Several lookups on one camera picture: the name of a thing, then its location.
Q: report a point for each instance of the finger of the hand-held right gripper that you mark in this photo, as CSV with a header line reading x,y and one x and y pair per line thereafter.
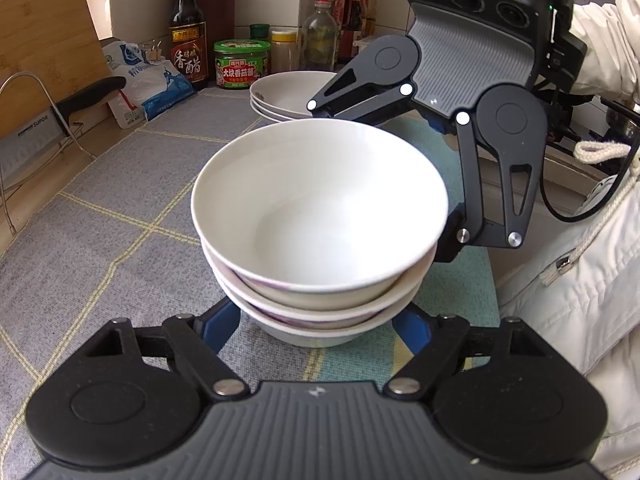
x,y
350,95
472,200

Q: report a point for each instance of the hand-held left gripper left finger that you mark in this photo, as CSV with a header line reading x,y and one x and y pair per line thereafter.
x,y
222,325

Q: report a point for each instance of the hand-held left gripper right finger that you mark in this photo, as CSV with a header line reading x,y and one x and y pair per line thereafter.
x,y
415,330

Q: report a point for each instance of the white floral plate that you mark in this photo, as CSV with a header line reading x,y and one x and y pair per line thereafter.
x,y
265,110
272,118
285,90

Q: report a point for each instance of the white floral bowl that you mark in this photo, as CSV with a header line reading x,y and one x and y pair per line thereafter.
x,y
320,200
320,320
320,337

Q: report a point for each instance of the person's right forearm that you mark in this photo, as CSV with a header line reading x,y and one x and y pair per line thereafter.
x,y
610,40

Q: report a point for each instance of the white plastic box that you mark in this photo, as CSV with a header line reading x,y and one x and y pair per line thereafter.
x,y
362,46

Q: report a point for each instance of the red-cap glass oil bottle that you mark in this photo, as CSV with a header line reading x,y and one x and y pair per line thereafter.
x,y
319,40

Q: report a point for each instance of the yellow-lid spice jar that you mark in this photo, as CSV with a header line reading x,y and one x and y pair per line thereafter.
x,y
283,55

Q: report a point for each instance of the green-cap spice bottle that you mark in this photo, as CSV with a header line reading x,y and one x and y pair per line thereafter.
x,y
260,32

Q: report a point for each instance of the green-lid sauce jar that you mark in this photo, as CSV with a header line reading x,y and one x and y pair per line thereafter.
x,y
242,70

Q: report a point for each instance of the grey checked mat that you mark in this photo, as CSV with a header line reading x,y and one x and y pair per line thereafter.
x,y
125,220

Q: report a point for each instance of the dark red knife block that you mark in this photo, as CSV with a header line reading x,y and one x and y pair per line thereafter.
x,y
220,10

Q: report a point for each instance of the white jacket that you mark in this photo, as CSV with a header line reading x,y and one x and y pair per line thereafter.
x,y
590,310

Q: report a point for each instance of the dark vinegar bottle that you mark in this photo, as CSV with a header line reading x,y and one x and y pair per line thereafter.
x,y
189,50

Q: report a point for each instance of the white blue salt bag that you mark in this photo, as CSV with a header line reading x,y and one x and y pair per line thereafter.
x,y
150,90

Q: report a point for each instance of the metal binder clips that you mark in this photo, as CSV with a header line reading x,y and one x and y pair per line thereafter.
x,y
154,52

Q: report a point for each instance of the bamboo cutting board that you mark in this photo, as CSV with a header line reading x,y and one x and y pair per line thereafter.
x,y
45,35

